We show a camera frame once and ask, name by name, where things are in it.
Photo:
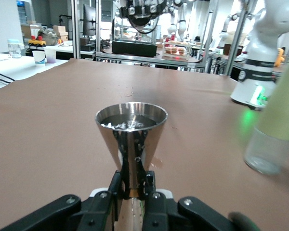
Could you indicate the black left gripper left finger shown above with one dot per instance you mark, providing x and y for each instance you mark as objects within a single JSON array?
[{"x": 98, "y": 211}]

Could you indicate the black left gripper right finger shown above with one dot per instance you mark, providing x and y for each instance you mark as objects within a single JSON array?
[{"x": 159, "y": 211}]

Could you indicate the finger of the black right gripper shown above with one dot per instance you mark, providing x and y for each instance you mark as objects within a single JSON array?
[
  {"x": 159, "y": 10},
  {"x": 128, "y": 11}
]

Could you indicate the steel jigger measuring cup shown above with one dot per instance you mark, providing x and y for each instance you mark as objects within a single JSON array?
[{"x": 132, "y": 144}]

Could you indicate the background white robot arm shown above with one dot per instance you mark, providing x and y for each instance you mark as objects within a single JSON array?
[
  {"x": 225, "y": 26},
  {"x": 183, "y": 26}
]

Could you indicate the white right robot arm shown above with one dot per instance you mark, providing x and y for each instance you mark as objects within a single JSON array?
[{"x": 255, "y": 91}]

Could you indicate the white blue paper cup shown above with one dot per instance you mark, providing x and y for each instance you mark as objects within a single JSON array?
[{"x": 39, "y": 59}]

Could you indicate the black rectangular box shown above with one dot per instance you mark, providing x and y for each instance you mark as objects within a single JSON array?
[{"x": 135, "y": 49}]

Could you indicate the black monitor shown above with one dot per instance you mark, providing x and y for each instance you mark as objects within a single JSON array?
[{"x": 89, "y": 21}]

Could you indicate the tray of bread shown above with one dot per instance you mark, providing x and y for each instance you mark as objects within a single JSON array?
[{"x": 174, "y": 50}]

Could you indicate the cardboard box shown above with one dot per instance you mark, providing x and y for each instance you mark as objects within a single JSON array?
[{"x": 60, "y": 31}]

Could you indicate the yellow black toy vehicle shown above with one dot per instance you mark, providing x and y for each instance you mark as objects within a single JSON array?
[{"x": 37, "y": 43}]

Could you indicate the brown table mat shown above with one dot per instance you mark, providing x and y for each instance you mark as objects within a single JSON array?
[{"x": 62, "y": 120}]

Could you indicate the clear jug blue lid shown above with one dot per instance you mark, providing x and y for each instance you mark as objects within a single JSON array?
[{"x": 14, "y": 49}]

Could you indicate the white table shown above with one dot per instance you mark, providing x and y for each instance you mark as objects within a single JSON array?
[{"x": 14, "y": 69}]

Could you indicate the yellow plush toy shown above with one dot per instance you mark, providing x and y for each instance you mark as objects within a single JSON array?
[{"x": 279, "y": 56}]

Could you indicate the yellow-green sleeved glass bottle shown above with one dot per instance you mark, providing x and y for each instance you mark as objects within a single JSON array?
[{"x": 279, "y": 115}]

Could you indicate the aluminium frame post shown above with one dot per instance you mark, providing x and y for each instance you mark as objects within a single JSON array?
[
  {"x": 233, "y": 48},
  {"x": 76, "y": 29}
]

